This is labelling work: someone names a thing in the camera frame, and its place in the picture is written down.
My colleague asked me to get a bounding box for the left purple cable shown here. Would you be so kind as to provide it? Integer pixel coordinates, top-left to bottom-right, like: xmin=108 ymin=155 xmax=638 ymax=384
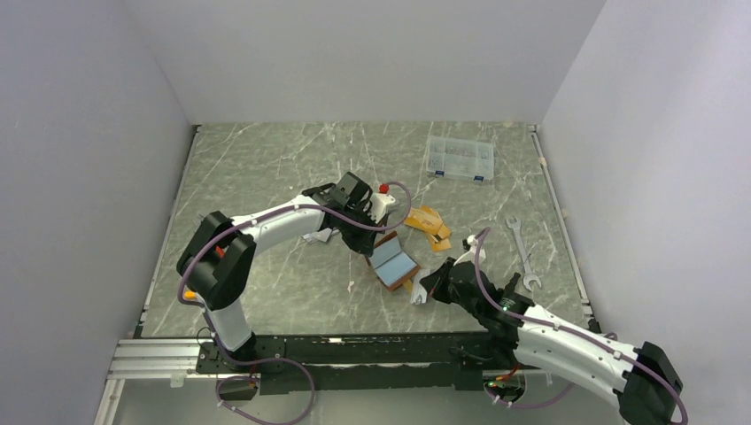
xmin=176 ymin=180 xmax=413 ymax=425

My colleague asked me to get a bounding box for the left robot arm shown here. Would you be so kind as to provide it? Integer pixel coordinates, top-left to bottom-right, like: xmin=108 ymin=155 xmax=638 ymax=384
xmin=176 ymin=172 xmax=398 ymax=372

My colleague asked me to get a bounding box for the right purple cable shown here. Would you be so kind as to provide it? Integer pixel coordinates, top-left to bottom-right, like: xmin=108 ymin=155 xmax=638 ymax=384
xmin=472 ymin=227 xmax=689 ymax=425

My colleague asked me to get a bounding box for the orange card stack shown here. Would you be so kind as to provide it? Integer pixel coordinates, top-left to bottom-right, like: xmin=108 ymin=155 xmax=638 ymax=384
xmin=404 ymin=205 xmax=452 ymax=252

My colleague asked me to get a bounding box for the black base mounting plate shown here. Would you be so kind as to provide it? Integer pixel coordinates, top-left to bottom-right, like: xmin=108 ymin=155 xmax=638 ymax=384
xmin=196 ymin=331 xmax=524 ymax=395

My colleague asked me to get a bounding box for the brown leather card holder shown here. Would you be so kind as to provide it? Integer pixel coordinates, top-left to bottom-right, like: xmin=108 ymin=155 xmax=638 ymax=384
xmin=366 ymin=231 xmax=421 ymax=291

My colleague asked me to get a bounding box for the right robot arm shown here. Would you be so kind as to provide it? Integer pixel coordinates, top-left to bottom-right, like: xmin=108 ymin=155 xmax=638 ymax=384
xmin=416 ymin=258 xmax=687 ymax=424

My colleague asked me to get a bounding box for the purple cable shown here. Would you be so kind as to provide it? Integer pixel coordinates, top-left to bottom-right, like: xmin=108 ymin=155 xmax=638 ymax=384
xmin=176 ymin=180 xmax=413 ymax=425
xmin=472 ymin=227 xmax=689 ymax=425

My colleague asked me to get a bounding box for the single silver VIP card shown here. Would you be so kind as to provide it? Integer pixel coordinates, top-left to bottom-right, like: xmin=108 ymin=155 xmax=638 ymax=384
xmin=410 ymin=268 xmax=431 ymax=305

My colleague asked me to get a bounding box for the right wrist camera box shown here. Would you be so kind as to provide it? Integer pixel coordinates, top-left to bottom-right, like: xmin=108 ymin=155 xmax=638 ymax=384
xmin=454 ymin=235 xmax=486 ymax=265

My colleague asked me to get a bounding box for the clear plastic organizer box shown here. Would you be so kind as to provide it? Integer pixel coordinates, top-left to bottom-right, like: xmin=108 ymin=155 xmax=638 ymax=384
xmin=426 ymin=135 xmax=495 ymax=183

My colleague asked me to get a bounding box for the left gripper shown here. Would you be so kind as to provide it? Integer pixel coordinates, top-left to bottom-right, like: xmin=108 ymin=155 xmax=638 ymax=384
xmin=339 ymin=205 xmax=383 ymax=258

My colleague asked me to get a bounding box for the silver open-end spanner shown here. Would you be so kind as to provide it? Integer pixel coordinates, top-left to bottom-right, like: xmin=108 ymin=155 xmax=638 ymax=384
xmin=506 ymin=217 xmax=542 ymax=291

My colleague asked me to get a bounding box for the aluminium rail frame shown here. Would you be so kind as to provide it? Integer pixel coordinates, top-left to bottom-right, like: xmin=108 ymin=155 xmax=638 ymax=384
xmin=107 ymin=336 xmax=537 ymax=395

